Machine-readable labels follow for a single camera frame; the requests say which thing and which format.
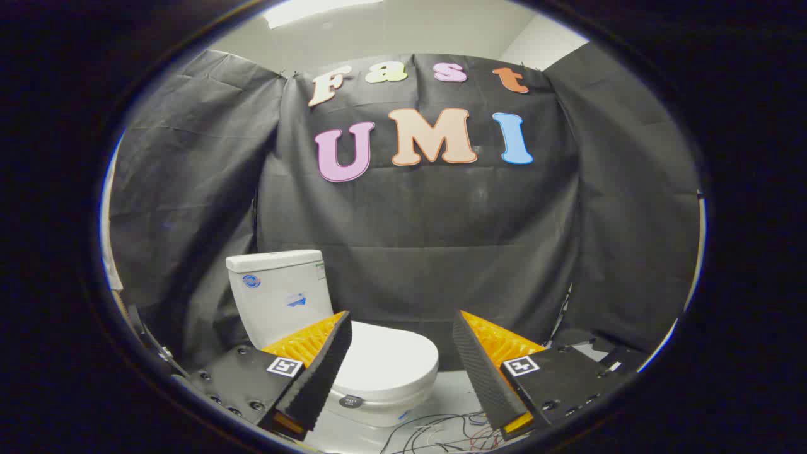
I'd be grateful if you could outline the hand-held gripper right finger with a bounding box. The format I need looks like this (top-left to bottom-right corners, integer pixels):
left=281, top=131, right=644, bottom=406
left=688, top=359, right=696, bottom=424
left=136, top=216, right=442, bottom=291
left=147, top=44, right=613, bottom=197
left=452, top=309, right=631, bottom=442

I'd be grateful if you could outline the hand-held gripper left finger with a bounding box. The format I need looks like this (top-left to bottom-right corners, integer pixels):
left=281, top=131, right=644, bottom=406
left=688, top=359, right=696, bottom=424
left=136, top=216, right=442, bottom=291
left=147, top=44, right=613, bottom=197
left=189, top=310, right=354, bottom=442

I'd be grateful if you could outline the white toilet lid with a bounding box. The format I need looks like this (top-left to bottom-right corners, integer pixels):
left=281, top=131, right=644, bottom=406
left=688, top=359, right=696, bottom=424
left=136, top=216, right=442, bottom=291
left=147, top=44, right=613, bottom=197
left=328, top=320, right=439, bottom=404

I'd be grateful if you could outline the white toilet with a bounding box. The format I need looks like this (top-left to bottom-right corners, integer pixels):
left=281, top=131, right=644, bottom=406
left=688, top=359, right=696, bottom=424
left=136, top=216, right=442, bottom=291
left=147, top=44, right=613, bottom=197
left=226, top=250, right=440, bottom=429

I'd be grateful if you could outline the black flat board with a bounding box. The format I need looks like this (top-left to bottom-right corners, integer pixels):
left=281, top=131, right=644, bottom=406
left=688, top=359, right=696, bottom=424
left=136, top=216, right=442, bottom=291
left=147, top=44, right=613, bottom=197
left=555, top=328, right=650, bottom=376

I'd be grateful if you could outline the black backdrop cloth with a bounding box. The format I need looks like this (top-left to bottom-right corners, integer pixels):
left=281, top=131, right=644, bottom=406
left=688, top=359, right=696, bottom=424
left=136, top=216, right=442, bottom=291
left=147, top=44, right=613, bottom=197
left=108, top=43, right=702, bottom=373

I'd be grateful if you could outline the tangle of floor cables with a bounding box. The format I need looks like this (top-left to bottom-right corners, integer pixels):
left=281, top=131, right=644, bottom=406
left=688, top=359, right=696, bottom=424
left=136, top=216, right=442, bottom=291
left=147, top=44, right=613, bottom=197
left=378, top=411, right=506, bottom=454

